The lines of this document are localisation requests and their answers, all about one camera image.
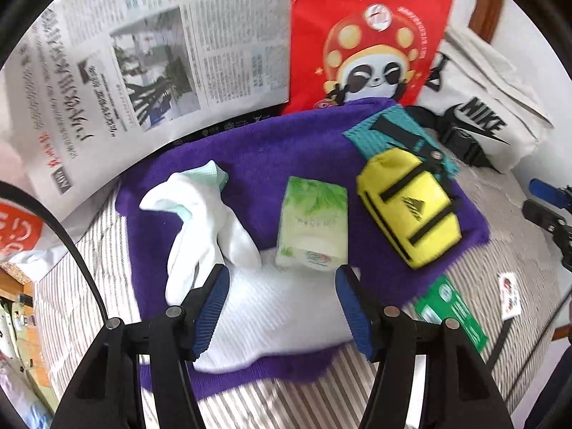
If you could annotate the white printed tag card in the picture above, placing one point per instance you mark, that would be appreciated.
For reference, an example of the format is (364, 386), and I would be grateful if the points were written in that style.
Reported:
(510, 297)

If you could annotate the green wet wipe packet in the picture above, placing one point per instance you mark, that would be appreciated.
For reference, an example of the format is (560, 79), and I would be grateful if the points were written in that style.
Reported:
(441, 302)

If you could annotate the wooden furniture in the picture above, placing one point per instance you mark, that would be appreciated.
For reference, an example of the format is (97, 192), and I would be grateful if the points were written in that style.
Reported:
(20, 336)

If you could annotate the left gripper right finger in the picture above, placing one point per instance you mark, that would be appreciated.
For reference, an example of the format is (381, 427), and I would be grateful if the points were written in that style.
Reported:
(371, 330)

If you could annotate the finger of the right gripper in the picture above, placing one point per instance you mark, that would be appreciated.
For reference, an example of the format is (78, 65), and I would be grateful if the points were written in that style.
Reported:
(554, 224)
(558, 197)

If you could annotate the teal striped cloth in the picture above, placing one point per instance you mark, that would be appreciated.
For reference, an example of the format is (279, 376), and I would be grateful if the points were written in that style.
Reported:
(395, 128)

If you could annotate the green tissue pack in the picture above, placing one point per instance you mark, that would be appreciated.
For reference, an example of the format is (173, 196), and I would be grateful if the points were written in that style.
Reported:
(313, 226)

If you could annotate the wooden door frame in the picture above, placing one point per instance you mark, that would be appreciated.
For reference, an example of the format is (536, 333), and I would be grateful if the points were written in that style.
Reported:
(485, 17)

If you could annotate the white glove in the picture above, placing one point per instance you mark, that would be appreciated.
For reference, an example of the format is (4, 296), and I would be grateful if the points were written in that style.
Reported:
(210, 233)

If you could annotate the red panda bag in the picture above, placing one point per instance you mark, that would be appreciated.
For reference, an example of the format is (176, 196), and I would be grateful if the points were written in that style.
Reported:
(345, 50)

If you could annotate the white Nike waist bag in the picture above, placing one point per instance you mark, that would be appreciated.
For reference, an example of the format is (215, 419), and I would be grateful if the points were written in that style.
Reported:
(479, 94)

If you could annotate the white knitted cloth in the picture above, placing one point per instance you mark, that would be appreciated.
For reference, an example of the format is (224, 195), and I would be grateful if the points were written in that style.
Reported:
(274, 311)

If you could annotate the newspaper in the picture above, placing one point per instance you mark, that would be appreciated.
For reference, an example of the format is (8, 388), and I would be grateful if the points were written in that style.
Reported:
(94, 86)

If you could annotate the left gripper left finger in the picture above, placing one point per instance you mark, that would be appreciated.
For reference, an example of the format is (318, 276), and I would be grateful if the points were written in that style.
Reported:
(202, 307)

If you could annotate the striped quilt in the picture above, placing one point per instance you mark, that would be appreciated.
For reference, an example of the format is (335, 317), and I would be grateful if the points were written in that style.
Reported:
(329, 388)

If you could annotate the yellow mini backpack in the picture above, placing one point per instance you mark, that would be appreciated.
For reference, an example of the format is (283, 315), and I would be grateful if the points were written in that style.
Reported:
(413, 204)

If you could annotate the purple towel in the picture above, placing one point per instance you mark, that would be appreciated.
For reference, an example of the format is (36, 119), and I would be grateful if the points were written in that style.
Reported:
(259, 159)

